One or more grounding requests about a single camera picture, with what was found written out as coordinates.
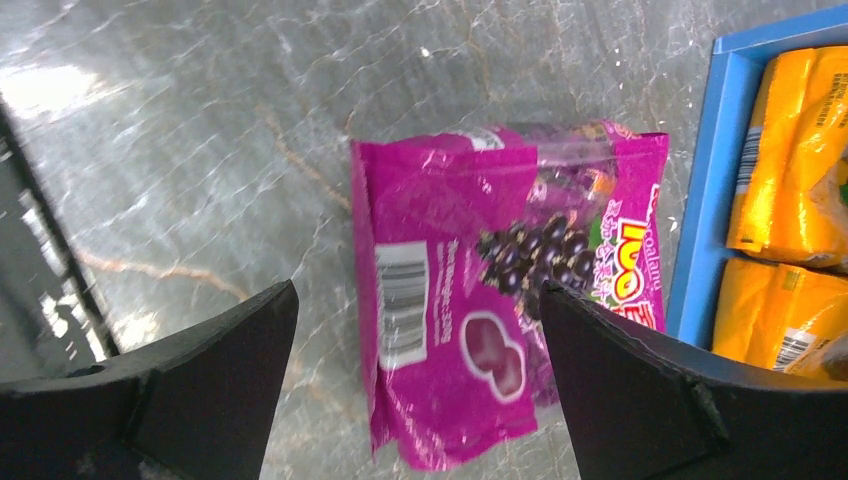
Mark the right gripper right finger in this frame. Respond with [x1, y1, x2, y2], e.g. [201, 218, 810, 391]
[539, 282, 847, 479]

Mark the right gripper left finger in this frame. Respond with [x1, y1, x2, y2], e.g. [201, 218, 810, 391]
[1, 281, 299, 479]

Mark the orange mango candy bag front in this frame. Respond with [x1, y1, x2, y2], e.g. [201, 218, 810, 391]
[711, 258, 847, 382]

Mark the purple candy bag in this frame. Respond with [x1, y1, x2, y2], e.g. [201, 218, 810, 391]
[350, 120, 670, 472]

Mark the blue pink yellow shelf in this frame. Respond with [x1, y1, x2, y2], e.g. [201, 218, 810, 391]
[666, 3, 847, 349]

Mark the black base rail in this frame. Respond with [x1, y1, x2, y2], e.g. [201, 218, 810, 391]
[1, 114, 119, 382]

